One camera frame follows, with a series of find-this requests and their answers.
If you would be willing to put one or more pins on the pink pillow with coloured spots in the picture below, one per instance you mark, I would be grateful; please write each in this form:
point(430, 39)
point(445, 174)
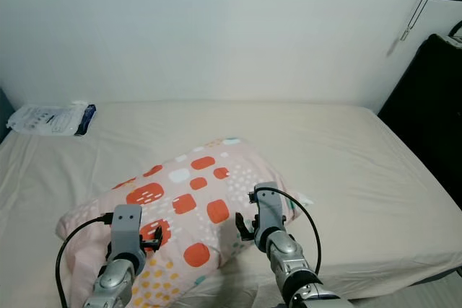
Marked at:
point(224, 178)

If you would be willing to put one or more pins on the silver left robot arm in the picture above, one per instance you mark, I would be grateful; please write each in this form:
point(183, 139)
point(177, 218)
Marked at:
point(115, 283)

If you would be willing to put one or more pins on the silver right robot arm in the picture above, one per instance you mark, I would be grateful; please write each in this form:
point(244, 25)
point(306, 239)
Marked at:
point(292, 265)

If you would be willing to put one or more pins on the bed with beige sheet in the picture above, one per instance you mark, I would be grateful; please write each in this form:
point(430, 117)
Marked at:
point(375, 185)

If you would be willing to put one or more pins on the white plastic packet blue edge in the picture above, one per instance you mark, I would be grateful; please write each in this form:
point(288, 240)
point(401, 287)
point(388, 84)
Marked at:
point(47, 119)

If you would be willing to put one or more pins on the dark teal panel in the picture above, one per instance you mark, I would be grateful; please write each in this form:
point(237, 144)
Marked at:
point(5, 110)

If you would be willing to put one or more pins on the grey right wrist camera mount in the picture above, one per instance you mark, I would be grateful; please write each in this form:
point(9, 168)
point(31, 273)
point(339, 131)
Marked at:
point(269, 207)

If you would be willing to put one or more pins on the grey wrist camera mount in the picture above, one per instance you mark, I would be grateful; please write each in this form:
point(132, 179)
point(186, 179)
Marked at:
point(269, 207)
point(126, 223)

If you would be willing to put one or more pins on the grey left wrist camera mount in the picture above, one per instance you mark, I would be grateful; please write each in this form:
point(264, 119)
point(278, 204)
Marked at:
point(126, 223)

